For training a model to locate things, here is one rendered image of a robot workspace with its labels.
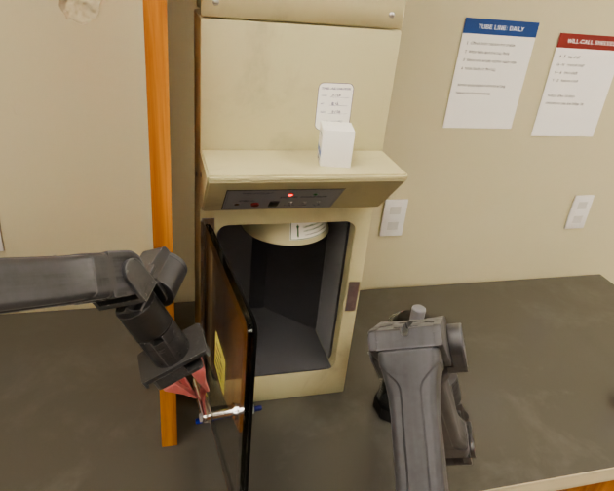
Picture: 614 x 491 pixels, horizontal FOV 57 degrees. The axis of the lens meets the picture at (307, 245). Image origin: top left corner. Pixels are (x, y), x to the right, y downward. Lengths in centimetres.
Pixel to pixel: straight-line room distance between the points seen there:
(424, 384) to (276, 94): 54
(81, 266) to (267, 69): 43
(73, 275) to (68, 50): 75
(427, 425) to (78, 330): 107
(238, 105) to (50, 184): 65
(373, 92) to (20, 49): 75
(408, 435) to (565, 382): 100
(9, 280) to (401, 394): 40
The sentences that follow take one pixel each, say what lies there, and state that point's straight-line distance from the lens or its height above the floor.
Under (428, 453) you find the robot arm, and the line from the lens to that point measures 57.
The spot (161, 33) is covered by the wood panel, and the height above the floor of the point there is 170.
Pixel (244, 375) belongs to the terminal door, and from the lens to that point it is 78.
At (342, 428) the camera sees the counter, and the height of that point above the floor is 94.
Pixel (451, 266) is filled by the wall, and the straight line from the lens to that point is 179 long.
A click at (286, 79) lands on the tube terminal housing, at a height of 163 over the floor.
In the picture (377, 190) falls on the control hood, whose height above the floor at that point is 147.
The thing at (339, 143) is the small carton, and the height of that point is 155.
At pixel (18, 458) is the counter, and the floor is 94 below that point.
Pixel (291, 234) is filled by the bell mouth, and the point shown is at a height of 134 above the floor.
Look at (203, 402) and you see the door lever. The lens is 88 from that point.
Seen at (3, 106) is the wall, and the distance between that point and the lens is 140.
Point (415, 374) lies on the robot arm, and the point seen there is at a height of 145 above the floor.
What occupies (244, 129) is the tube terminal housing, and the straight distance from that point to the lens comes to 94.
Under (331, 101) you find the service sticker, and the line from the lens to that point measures 96.
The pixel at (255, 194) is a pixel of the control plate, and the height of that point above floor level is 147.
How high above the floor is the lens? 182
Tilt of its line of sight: 28 degrees down
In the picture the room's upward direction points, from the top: 6 degrees clockwise
